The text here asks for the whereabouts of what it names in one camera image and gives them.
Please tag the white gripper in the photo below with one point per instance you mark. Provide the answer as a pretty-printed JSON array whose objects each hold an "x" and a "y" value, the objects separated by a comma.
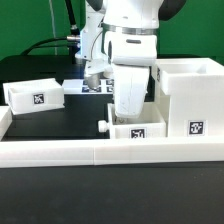
[{"x": 130, "y": 87}]

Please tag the white drawer box with knob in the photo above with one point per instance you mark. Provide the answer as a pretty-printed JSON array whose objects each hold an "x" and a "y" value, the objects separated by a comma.
[{"x": 149, "y": 124}]

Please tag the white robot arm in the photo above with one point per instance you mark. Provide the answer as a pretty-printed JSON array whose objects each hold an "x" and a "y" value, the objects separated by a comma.
[{"x": 119, "y": 40}]

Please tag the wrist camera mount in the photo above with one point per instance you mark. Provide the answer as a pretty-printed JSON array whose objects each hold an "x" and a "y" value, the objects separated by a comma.
[{"x": 93, "y": 70}]

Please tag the white marker base plate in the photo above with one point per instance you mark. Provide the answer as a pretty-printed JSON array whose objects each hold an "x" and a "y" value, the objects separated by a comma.
[{"x": 80, "y": 87}]

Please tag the white drawer cabinet frame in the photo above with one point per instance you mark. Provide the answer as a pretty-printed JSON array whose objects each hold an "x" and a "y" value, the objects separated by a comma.
[{"x": 189, "y": 93}]

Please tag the white border rail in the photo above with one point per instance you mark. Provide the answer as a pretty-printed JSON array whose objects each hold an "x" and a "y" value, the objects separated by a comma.
[{"x": 108, "y": 152}]

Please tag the white left side rail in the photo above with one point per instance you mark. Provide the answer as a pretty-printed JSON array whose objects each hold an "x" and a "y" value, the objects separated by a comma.
[{"x": 5, "y": 120}]

